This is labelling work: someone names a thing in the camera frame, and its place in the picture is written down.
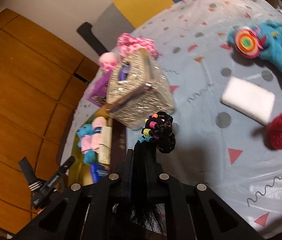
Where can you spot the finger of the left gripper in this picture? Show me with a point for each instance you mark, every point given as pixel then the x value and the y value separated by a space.
pixel 29 173
pixel 42 191

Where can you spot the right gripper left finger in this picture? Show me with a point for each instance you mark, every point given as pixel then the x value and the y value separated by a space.
pixel 135 158

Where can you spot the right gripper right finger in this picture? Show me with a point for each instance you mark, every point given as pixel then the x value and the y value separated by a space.
pixel 153 168

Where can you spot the blue tissue packet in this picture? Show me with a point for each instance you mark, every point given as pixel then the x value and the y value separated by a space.
pixel 97 171

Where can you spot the small blue teddy bear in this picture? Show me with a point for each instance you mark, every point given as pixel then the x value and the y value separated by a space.
pixel 85 144

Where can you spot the pink towel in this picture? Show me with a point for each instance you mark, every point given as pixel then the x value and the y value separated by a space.
pixel 98 123

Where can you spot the white foam sponge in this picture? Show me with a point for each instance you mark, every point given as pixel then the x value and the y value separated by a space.
pixel 249 99

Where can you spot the blue monster plush toy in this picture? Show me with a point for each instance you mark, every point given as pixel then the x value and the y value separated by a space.
pixel 263 41

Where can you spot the gold metal tin box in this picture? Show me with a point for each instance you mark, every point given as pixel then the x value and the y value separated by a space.
pixel 80 172

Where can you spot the purple cardboard box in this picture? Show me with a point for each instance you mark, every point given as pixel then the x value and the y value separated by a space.
pixel 98 93

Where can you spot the ornate silver tissue box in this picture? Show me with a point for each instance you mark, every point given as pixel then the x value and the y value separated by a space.
pixel 136 88

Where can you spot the wooden wardrobe panels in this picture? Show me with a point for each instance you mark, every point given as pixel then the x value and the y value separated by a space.
pixel 42 80

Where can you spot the patterned light blue tablecloth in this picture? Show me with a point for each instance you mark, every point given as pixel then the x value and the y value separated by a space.
pixel 216 144

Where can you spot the pink spotted plush toy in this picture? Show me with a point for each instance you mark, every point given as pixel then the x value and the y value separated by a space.
pixel 126 45

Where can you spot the grey yellow blue chair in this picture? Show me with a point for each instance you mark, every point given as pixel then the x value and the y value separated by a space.
pixel 122 16

